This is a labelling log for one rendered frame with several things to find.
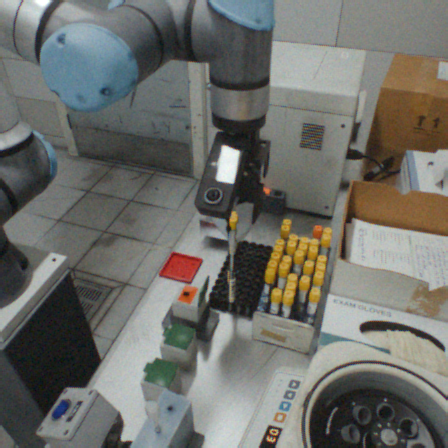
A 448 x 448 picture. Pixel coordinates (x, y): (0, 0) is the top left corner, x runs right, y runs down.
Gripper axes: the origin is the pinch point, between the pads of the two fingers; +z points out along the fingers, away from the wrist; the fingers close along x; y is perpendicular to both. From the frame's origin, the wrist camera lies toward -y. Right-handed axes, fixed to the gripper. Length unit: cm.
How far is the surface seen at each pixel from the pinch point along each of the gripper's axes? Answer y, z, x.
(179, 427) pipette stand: -26.8, 8.4, -1.5
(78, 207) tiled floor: 110, 105, 128
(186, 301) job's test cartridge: -6.9, 9.8, 5.6
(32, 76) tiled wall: 166, 54, 186
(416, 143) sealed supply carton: 68, 14, -33
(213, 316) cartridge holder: -3.9, 16.1, 2.1
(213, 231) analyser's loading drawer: 15.4, 13.9, 8.7
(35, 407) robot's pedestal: -21, 39, 35
